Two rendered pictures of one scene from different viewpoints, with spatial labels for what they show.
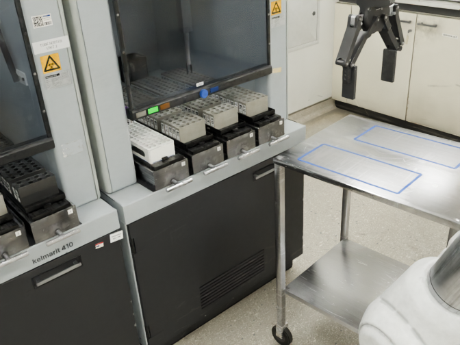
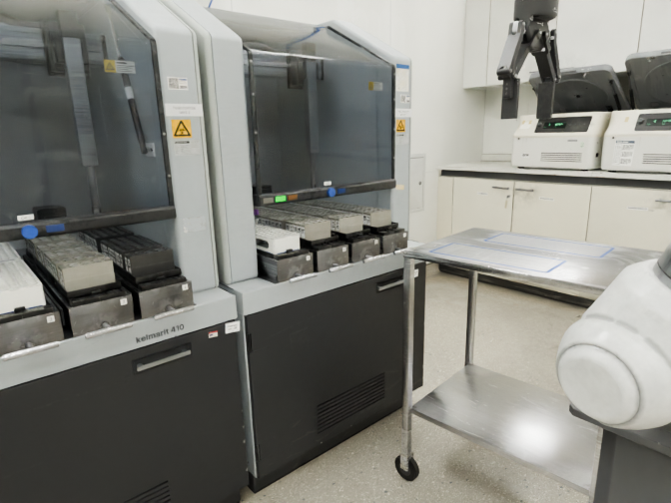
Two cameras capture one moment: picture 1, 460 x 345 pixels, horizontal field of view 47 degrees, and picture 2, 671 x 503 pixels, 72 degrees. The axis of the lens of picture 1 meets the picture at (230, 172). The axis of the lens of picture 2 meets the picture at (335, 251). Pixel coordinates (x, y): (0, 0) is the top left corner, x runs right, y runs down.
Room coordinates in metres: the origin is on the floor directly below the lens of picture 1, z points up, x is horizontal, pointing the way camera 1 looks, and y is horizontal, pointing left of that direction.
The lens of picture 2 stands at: (0.14, 0.09, 1.17)
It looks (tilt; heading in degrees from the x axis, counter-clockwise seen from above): 14 degrees down; 359
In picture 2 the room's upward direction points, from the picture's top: 1 degrees counter-clockwise
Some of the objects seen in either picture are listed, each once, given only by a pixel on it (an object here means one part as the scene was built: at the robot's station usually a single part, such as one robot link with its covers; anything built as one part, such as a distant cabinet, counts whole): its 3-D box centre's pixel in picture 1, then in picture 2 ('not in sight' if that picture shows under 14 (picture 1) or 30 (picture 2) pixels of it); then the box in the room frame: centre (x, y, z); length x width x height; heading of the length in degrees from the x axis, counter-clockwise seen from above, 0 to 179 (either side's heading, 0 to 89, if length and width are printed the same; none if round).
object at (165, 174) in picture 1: (121, 143); (243, 248); (1.76, 0.39, 0.78); 0.73 x 0.14 x 0.09; 39
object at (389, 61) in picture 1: (388, 66); (545, 101); (1.10, -0.36, 1.22); 0.03 x 0.01 x 0.07; 39
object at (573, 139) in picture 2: not in sight; (573, 120); (3.39, -1.63, 1.22); 0.62 x 0.56 x 0.64; 127
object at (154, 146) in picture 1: (138, 140); (262, 239); (1.65, 0.31, 0.83); 0.30 x 0.10 x 0.06; 39
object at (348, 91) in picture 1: (349, 81); (510, 99); (1.02, -0.25, 1.22); 0.03 x 0.01 x 0.07; 39
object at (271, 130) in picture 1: (217, 108); (338, 229); (2.04, 0.04, 0.78); 0.73 x 0.14 x 0.09; 39
